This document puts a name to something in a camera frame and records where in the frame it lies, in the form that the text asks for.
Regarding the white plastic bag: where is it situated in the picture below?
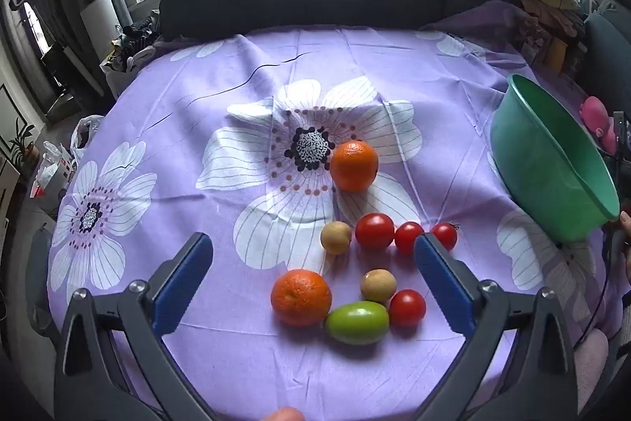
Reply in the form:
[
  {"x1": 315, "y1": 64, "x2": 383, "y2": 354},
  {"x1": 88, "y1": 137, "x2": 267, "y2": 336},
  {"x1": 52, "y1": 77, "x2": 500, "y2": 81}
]
[
  {"x1": 71, "y1": 115, "x2": 105, "y2": 152},
  {"x1": 34, "y1": 141, "x2": 76, "y2": 201}
]

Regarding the red tomato with stem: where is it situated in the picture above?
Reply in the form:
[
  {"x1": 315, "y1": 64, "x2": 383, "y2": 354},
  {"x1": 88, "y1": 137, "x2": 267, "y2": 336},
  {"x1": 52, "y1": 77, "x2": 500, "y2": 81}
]
[{"x1": 431, "y1": 223, "x2": 460, "y2": 251}]

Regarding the person's left hand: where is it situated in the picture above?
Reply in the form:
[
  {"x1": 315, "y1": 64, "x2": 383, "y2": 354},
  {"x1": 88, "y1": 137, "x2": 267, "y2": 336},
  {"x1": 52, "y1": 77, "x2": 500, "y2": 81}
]
[{"x1": 267, "y1": 406, "x2": 305, "y2": 421}]

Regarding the round brown fruit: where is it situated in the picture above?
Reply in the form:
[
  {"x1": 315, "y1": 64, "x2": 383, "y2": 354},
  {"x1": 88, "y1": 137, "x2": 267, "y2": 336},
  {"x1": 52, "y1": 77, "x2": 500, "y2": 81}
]
[
  {"x1": 320, "y1": 221, "x2": 353, "y2": 255},
  {"x1": 360, "y1": 268, "x2": 398, "y2": 303}
]

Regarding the small red tomato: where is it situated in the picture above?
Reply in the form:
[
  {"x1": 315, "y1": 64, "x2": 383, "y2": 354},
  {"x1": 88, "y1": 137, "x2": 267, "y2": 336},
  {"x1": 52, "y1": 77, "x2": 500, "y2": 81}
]
[
  {"x1": 389, "y1": 289, "x2": 427, "y2": 328},
  {"x1": 394, "y1": 221, "x2": 426, "y2": 255}
]

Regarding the potted plant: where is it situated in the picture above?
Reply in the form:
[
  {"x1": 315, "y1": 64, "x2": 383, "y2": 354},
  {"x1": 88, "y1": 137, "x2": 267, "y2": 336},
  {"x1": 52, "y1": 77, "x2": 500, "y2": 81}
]
[{"x1": 9, "y1": 118, "x2": 41, "y2": 166}]

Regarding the person's right hand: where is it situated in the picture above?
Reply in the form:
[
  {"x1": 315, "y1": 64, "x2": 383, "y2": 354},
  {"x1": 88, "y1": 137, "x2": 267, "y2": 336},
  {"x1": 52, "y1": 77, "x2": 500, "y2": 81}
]
[{"x1": 618, "y1": 211, "x2": 631, "y2": 276}]

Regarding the white panel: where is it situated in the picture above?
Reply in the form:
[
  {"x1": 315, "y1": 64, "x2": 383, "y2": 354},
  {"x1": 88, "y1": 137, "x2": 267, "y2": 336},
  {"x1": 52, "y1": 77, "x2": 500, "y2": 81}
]
[{"x1": 80, "y1": 0, "x2": 124, "y2": 57}]

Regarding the green oval fruit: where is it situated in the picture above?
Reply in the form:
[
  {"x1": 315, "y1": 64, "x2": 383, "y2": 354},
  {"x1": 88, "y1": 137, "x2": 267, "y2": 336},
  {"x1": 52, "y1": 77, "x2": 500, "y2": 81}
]
[{"x1": 324, "y1": 301, "x2": 390, "y2": 346}]

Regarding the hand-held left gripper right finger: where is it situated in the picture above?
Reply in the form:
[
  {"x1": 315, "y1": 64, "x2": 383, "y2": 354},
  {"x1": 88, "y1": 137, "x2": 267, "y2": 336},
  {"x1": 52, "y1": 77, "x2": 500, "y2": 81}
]
[{"x1": 413, "y1": 234, "x2": 580, "y2": 421}]

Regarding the green plastic bowl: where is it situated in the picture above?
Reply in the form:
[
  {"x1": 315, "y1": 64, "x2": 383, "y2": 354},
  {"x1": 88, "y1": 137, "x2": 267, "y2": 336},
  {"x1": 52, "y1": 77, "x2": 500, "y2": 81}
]
[{"x1": 490, "y1": 74, "x2": 621, "y2": 245}]

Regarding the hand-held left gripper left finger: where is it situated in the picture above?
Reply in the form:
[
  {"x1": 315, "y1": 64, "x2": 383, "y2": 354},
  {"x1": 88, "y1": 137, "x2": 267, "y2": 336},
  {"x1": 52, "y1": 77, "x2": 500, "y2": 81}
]
[{"x1": 54, "y1": 232, "x2": 218, "y2": 421}]

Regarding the orange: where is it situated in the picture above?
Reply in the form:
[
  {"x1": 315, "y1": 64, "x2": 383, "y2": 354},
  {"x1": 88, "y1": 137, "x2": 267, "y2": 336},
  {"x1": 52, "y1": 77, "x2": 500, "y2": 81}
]
[
  {"x1": 271, "y1": 269, "x2": 332, "y2": 328},
  {"x1": 330, "y1": 140, "x2": 379, "y2": 193}
]

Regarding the large red tomato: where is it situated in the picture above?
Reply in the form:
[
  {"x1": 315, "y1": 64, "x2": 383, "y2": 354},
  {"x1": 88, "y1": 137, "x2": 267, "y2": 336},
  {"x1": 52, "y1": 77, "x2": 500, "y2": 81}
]
[{"x1": 355, "y1": 213, "x2": 396, "y2": 251}]

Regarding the purple floral cloth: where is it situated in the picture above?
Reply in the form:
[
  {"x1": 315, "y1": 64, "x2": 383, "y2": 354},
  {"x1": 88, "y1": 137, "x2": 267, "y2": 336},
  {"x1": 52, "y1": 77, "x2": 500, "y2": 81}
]
[{"x1": 47, "y1": 26, "x2": 631, "y2": 421}]

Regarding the pink plush toy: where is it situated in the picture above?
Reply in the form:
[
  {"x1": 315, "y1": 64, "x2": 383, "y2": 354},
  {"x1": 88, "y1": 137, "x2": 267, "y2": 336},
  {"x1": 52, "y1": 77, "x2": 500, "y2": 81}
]
[{"x1": 579, "y1": 96, "x2": 617, "y2": 153}]

